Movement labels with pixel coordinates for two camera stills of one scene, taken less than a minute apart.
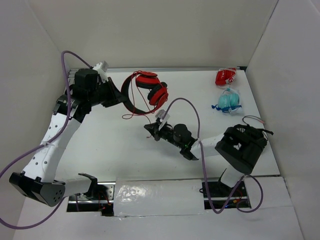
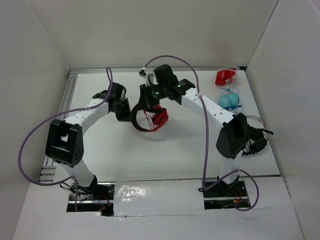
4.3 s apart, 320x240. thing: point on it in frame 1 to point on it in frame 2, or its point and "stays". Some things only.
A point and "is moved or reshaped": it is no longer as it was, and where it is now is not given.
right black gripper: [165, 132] to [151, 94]
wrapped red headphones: [225, 76] stays
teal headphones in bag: [228, 101] stays
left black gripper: [109, 90] to [124, 113]
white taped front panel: [144, 196] stays
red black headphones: [157, 95] is moved or reshaped
